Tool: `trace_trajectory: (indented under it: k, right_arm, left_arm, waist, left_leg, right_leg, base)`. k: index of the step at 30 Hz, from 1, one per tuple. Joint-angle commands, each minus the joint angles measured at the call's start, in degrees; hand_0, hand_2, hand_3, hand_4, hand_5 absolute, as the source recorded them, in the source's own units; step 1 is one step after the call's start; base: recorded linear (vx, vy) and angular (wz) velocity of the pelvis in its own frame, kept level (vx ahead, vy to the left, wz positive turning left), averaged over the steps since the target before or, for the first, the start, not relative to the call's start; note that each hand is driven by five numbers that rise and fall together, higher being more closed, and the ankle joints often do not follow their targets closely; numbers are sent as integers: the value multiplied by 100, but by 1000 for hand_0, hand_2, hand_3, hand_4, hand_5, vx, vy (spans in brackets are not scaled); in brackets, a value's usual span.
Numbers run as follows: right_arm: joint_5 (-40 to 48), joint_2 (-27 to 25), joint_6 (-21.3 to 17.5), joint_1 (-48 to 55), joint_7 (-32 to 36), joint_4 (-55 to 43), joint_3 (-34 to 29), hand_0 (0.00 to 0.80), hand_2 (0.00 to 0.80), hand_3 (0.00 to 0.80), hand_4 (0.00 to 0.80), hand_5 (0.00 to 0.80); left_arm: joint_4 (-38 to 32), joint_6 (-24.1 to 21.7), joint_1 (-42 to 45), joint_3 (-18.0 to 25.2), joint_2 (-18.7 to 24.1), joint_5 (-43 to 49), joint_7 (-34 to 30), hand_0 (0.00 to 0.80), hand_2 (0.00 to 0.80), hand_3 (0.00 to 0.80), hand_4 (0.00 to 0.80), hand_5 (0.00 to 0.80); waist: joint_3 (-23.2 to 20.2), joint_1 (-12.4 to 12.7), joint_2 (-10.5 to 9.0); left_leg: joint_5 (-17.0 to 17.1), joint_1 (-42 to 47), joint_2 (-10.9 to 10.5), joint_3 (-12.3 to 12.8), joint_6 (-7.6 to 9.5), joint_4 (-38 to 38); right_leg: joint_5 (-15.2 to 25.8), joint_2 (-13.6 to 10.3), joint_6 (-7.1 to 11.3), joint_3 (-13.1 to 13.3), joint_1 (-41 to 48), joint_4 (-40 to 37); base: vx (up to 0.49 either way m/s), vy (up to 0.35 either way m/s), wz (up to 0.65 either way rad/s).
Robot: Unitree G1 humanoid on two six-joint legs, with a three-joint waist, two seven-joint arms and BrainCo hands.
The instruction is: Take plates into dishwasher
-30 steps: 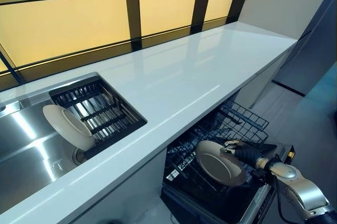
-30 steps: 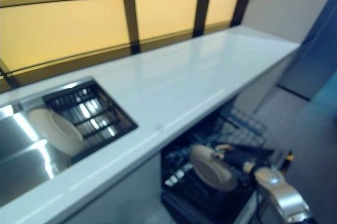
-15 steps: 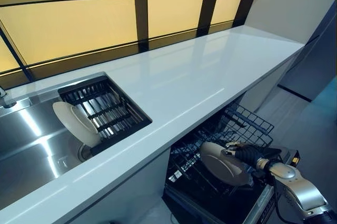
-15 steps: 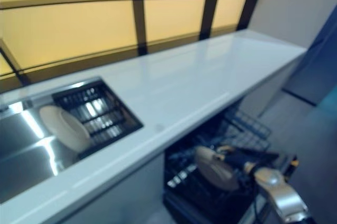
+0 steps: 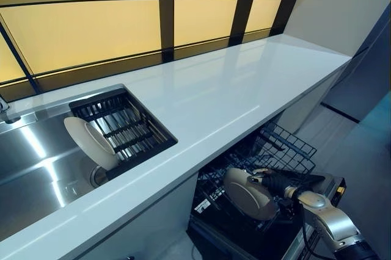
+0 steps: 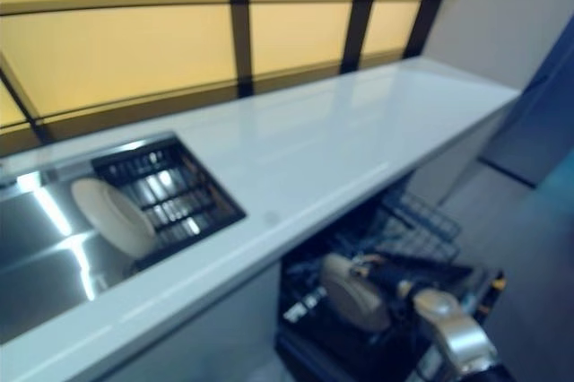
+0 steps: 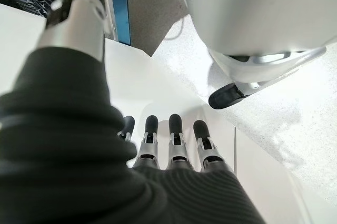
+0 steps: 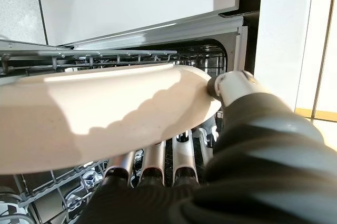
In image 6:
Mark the stainless steel sink basin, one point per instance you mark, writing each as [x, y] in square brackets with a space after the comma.
[40, 247]

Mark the black dish drying rack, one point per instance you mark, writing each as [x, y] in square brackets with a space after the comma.
[179, 202]

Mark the dark blue partition panel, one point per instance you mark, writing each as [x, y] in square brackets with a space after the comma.
[533, 122]

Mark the narrow white cabinet door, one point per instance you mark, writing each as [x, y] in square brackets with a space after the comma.
[202, 337]

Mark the right robot hand black glove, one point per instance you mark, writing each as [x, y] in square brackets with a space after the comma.
[403, 274]

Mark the open built-in dishwasher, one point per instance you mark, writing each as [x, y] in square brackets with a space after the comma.
[314, 346]

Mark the cream ceramic plate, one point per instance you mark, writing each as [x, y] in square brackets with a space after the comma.
[354, 297]
[112, 216]

